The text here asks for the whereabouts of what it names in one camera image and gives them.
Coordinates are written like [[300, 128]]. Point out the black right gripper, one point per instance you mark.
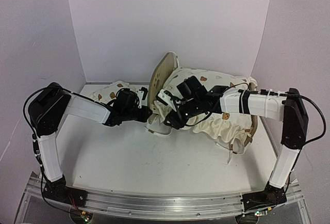
[[176, 123]]

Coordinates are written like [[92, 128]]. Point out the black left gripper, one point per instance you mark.
[[144, 117]]

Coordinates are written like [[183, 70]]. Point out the large bear print cushion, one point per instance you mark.
[[216, 110]]

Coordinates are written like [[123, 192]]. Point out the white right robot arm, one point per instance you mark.
[[287, 107]]

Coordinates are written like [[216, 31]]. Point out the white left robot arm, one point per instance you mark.
[[44, 110]]

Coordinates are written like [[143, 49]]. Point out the small bear print pillow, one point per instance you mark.
[[108, 93]]

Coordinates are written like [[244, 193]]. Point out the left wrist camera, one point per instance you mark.
[[140, 98]]

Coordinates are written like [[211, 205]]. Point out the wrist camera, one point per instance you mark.
[[140, 98], [168, 99]]

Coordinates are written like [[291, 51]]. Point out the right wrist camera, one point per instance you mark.
[[168, 99]]

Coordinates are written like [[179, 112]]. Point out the wooden pet bed frame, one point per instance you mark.
[[159, 82]]

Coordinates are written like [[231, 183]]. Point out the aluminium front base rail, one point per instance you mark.
[[168, 208]]

